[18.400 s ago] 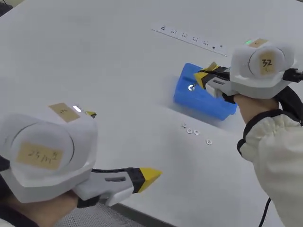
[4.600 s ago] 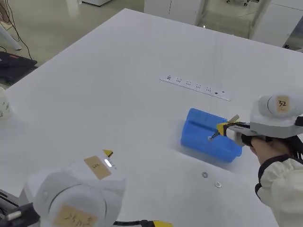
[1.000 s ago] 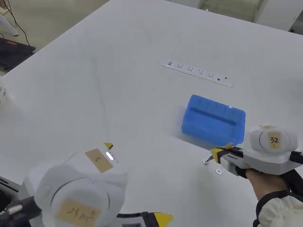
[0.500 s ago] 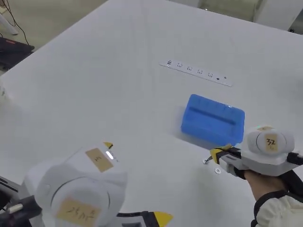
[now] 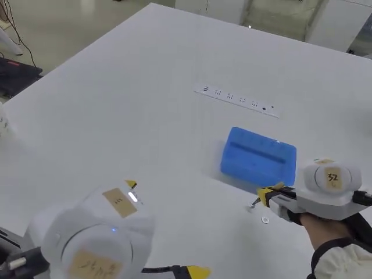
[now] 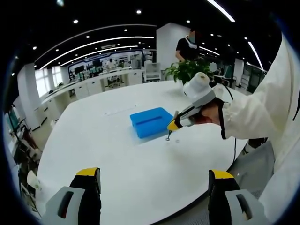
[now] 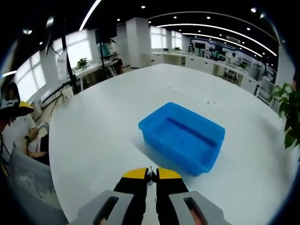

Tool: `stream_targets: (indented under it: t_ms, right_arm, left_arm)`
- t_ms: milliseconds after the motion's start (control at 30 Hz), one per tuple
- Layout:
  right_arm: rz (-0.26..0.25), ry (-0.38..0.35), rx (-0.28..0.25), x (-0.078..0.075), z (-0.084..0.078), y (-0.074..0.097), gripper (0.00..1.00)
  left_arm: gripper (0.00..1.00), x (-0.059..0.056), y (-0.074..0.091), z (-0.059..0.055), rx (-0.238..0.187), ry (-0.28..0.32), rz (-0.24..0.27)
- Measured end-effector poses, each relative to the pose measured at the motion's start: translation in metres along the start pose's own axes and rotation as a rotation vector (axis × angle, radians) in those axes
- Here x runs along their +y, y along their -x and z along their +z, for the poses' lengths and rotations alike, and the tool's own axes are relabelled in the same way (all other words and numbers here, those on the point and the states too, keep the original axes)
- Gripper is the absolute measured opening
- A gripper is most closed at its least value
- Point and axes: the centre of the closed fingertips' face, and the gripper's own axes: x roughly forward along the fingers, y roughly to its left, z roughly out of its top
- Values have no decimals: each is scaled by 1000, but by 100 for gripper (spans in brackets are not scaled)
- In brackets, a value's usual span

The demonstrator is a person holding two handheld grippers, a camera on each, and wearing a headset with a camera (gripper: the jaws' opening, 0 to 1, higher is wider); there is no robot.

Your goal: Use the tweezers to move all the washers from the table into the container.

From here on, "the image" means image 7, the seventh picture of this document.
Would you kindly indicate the long white counter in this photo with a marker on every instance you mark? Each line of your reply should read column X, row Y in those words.
column 187, row 59

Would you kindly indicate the grey chair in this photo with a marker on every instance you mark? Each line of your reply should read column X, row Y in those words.
column 32, row 187

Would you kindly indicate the small green potted plant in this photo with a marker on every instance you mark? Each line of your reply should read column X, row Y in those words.
column 82, row 63

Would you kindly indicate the silver metal tweezers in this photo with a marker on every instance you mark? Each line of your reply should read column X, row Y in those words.
column 151, row 173

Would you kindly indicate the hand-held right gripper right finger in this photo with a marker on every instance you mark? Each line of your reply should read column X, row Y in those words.
column 168, row 187

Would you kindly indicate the large green potted plant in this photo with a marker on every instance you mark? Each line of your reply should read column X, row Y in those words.
column 289, row 110

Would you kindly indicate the white table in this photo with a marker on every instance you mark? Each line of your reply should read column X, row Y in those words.
column 98, row 140

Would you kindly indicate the white pillar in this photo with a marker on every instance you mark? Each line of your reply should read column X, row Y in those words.
column 138, row 42

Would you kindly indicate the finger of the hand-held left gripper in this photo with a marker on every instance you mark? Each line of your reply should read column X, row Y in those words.
column 16, row 109

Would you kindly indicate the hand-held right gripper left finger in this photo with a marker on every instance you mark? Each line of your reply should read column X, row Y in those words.
column 131, row 187

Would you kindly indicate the blue plastic container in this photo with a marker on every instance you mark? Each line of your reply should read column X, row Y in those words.
column 182, row 138

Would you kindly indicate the black monitor on stand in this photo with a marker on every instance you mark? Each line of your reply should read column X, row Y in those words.
column 105, row 35

